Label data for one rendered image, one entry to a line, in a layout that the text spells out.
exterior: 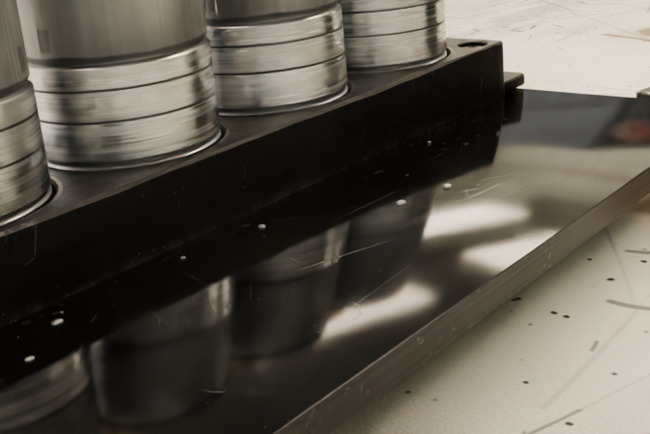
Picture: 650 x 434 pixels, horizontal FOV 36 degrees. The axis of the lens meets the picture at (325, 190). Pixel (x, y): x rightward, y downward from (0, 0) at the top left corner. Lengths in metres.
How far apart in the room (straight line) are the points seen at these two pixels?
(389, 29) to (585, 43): 0.13
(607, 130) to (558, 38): 0.14
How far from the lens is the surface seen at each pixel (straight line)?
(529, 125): 0.17
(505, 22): 0.33
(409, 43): 0.17
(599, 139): 0.16
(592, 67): 0.26
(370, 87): 0.16
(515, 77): 0.19
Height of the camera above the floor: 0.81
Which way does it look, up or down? 18 degrees down
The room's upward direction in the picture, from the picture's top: 5 degrees counter-clockwise
